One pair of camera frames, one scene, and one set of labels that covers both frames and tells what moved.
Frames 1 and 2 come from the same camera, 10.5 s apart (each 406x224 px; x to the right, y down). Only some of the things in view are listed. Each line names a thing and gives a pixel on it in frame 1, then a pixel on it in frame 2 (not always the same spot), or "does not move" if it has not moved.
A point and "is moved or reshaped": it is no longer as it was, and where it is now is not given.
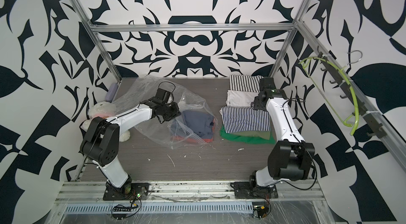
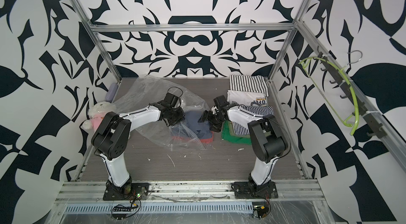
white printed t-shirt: [240, 99] does not move
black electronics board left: [121, 216] does not move
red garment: [204, 140] does not move
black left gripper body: [170, 112] to [177, 116]
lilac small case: [111, 92] does not move
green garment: [264, 134] is moved or reshaped
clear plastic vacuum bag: [196, 123] does not move
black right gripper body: [257, 103] to [214, 119]
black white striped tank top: [245, 83] does not move
